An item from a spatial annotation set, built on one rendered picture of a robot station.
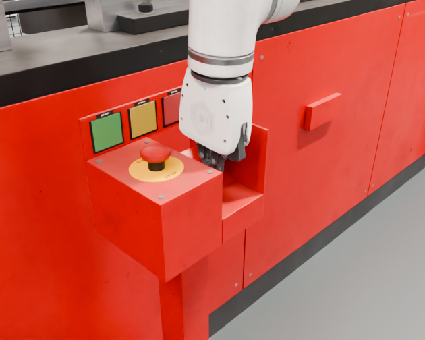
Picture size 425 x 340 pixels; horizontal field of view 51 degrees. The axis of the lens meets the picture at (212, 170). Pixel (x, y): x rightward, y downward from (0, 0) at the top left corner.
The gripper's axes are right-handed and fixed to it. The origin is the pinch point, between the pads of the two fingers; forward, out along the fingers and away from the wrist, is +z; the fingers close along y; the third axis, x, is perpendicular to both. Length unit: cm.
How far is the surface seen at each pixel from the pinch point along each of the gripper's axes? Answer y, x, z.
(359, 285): 5, 72, 74
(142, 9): -32.8, 13.3, -14.7
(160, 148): -0.8, -9.3, -6.9
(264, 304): -13, 44, 75
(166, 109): -9.5, -0.7, -6.5
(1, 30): -36.7, -12.2, -13.7
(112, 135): -9.4, -10.6, -5.5
